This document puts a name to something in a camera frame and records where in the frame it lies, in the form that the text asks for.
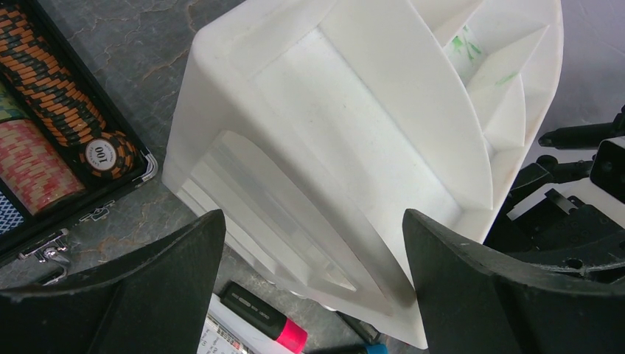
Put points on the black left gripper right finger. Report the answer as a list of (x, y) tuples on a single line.
[(474, 299)]

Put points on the black pink-capped highlighter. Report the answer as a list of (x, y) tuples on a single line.
[(264, 317)]

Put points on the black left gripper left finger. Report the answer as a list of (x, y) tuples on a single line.
[(151, 300)]

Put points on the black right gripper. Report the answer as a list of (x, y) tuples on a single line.
[(563, 234)]

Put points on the white drawer organizer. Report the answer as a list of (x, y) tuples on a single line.
[(314, 126)]

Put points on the black poker chip case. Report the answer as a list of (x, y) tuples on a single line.
[(67, 153)]

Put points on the black blue-capped highlighter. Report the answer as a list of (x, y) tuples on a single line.
[(355, 349)]

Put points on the pink clipboard with paper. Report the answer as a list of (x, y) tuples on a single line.
[(225, 332)]

